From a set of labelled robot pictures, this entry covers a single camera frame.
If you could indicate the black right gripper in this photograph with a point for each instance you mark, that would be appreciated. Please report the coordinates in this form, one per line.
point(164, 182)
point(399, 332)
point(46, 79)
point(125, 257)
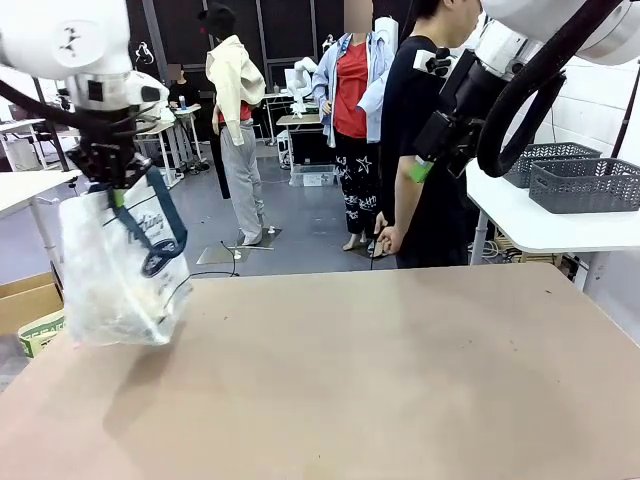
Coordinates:
point(447, 140)

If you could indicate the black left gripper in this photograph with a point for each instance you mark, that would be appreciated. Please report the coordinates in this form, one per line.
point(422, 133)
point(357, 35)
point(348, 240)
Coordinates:
point(107, 155)

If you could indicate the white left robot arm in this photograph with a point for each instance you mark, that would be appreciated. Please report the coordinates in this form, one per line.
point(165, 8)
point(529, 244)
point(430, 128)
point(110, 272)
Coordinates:
point(75, 45)

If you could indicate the small white background robot arm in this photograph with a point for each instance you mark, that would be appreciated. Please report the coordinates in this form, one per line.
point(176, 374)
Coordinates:
point(302, 85)

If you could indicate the green white paper bag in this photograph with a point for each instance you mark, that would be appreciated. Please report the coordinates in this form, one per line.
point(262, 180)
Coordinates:
point(42, 337)

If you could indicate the person's right hand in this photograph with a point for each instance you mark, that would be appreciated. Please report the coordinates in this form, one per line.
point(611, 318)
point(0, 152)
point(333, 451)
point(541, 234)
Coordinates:
point(391, 241)

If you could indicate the person in black t-shirt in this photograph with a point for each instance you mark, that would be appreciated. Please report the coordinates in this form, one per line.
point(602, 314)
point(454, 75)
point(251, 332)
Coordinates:
point(425, 210)

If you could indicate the wooden top workbench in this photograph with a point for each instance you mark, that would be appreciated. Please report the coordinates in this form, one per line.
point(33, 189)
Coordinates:
point(162, 127)

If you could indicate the white height-adjustable table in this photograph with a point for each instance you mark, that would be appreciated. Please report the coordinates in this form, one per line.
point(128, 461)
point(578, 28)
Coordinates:
point(25, 190)

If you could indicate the person in red shirt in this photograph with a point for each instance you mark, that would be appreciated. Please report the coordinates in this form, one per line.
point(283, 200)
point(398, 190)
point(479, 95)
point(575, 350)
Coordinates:
point(350, 90)

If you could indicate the clear plastic storage box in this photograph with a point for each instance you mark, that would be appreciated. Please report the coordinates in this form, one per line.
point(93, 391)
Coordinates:
point(312, 176)

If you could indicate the seated background person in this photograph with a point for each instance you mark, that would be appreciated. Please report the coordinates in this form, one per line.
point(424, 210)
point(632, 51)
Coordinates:
point(184, 90)

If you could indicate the small wooden top table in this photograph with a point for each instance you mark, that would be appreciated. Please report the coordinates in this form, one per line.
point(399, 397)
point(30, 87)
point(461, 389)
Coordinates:
point(300, 120)

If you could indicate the brown cardboard box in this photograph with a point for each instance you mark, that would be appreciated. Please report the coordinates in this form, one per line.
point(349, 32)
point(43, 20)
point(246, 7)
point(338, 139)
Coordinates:
point(30, 305)

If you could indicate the white side table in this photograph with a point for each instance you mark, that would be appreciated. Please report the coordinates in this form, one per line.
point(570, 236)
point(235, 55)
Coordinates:
point(550, 230)

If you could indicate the mannequin beige hoodie grey pants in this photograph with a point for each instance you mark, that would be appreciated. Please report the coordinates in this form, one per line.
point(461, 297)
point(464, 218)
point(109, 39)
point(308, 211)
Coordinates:
point(235, 100)

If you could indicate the black slanted tripod leg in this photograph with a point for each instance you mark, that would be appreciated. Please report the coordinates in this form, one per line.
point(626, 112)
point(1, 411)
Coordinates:
point(627, 125)

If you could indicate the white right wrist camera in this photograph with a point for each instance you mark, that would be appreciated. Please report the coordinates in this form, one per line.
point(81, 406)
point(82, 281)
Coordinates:
point(427, 61)

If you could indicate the metal mannequin base plate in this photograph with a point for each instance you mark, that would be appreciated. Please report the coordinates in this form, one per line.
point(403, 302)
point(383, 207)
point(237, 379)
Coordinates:
point(260, 239)
point(227, 254)

